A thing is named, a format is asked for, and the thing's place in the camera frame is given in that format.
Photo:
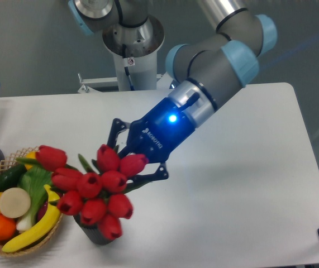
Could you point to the green bok choy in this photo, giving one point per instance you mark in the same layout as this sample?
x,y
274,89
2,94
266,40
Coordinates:
x,y
33,182

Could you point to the dark grey ribbed vase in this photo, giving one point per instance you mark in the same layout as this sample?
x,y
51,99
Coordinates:
x,y
93,233

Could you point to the yellow banana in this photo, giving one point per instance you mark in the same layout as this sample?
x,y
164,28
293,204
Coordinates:
x,y
40,229

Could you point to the dark red vegetable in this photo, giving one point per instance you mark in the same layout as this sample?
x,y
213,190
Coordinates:
x,y
42,211

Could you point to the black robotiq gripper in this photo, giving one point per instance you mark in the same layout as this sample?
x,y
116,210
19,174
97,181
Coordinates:
x,y
155,135

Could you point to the red tulip bouquet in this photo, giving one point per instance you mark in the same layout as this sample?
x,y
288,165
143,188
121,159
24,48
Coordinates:
x,y
99,198

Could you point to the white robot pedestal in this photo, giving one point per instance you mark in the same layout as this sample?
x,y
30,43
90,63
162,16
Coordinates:
x,y
134,51

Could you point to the beige round disc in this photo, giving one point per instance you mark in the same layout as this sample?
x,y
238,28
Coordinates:
x,y
14,202

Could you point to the orange fruit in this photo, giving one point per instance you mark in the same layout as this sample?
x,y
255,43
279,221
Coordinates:
x,y
7,228

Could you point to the woven wicker basket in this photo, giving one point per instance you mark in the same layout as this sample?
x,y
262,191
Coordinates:
x,y
5,164

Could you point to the yellow squash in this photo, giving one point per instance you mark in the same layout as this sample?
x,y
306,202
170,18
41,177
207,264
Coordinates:
x,y
32,160

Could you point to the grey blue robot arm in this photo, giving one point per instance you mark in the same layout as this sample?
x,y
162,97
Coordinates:
x,y
208,74

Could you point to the green cucumber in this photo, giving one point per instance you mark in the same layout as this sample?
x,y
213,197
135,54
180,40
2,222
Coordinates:
x,y
11,177

